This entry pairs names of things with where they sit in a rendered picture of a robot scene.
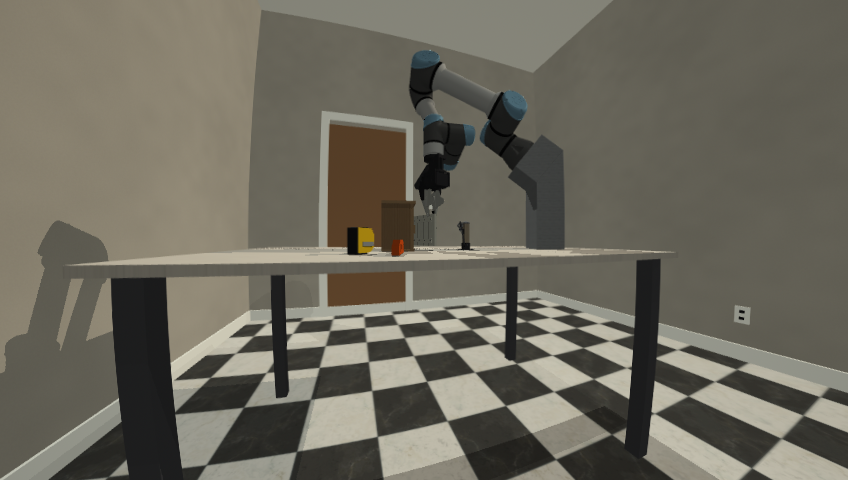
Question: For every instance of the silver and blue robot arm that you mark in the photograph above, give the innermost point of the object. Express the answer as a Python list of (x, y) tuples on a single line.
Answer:
[(504, 111)]

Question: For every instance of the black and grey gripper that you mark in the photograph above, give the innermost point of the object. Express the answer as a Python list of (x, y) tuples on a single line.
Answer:
[(434, 180)]

